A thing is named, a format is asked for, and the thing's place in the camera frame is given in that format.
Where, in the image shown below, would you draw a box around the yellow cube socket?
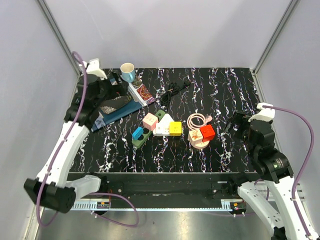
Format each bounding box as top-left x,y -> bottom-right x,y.
169,121 -> 183,136

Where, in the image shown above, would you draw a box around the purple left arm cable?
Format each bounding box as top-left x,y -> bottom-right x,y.
36,51 -> 140,228

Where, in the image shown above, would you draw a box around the black power cable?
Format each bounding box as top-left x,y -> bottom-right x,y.
159,81 -> 191,107

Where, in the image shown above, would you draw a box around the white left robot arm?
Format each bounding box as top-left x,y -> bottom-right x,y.
23,71 -> 130,214

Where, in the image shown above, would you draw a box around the pink coiled cable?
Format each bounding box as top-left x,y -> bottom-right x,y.
186,112 -> 213,131

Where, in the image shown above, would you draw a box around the white triangular power strip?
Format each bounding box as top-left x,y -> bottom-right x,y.
152,113 -> 174,137

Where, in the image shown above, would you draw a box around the dark floral square plate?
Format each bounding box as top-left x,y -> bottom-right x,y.
100,95 -> 132,115

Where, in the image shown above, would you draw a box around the pink round socket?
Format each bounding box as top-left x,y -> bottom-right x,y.
188,135 -> 210,150

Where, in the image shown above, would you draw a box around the beige cube socket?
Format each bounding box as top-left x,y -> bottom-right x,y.
188,129 -> 203,144

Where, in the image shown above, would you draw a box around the pink cube socket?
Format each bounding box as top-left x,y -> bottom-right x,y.
142,112 -> 159,131

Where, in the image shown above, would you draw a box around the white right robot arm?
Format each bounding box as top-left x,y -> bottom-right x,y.
225,112 -> 320,240

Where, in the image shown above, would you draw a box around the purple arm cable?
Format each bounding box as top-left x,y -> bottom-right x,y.
253,104 -> 315,238
36,51 -> 140,228

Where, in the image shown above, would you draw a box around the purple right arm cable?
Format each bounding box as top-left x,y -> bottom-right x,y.
253,104 -> 315,238

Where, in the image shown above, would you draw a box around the blue plug adapter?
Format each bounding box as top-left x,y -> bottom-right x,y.
132,126 -> 144,140

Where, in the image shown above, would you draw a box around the red cube socket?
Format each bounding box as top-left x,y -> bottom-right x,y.
199,124 -> 216,142

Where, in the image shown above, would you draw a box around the blue patterned placemat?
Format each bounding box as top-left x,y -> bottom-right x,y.
91,75 -> 156,133

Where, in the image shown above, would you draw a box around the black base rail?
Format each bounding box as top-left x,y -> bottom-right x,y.
67,172 -> 256,210

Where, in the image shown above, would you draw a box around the teal ceramic mug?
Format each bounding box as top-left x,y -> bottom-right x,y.
120,62 -> 136,83

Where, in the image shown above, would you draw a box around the green power strip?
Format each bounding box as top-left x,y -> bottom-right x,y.
132,110 -> 165,149

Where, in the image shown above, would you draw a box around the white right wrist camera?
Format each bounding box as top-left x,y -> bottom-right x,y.
248,102 -> 275,123

